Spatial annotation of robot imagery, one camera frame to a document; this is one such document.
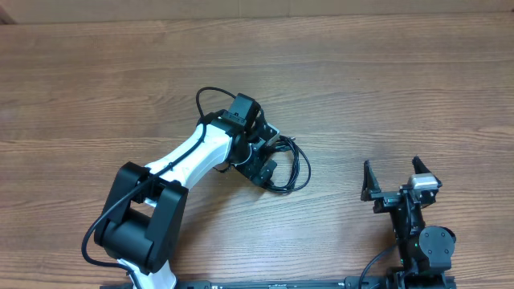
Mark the cardboard wall panel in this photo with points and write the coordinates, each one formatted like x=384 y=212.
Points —
x=64 y=11

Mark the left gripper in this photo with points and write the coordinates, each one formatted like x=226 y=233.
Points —
x=252 y=168

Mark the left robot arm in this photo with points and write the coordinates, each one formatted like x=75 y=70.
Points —
x=142 y=216

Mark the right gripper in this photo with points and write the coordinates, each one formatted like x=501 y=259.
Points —
x=386 y=199

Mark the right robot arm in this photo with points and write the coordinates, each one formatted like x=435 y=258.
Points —
x=425 y=251

